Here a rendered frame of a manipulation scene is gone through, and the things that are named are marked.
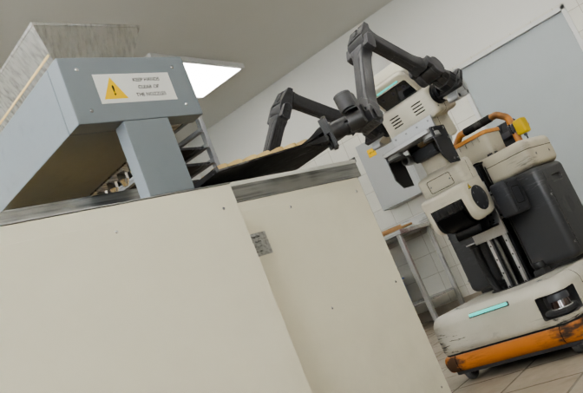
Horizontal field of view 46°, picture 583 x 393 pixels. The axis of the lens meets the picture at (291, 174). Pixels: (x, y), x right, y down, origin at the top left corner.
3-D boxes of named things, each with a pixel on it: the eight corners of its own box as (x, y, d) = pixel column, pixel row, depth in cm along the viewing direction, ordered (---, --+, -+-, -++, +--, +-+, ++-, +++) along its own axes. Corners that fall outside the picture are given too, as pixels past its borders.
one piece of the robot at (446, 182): (457, 232, 302) (389, 113, 308) (529, 199, 276) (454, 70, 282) (429, 253, 284) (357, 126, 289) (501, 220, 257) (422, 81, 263)
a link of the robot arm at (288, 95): (283, 81, 270) (269, 89, 278) (281, 111, 265) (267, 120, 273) (368, 114, 293) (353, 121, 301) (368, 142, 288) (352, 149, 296)
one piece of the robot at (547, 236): (512, 304, 319) (436, 146, 335) (619, 269, 281) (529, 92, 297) (474, 326, 296) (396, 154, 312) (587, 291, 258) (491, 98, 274)
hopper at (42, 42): (49, 75, 150) (30, 22, 153) (-27, 178, 188) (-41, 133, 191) (158, 72, 171) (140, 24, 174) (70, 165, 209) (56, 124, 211)
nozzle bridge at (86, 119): (107, 204, 136) (55, 56, 143) (-8, 304, 185) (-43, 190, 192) (231, 181, 160) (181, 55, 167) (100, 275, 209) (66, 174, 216)
